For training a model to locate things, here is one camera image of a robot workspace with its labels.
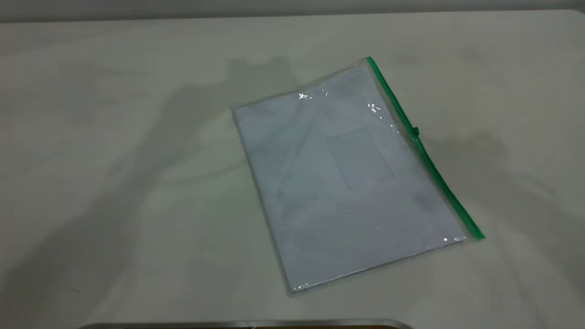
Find silver metal edge strip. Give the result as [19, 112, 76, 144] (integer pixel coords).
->
[78, 318, 414, 329]

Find transparent zip bag green zipper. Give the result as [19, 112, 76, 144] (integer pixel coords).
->
[231, 56, 485, 296]

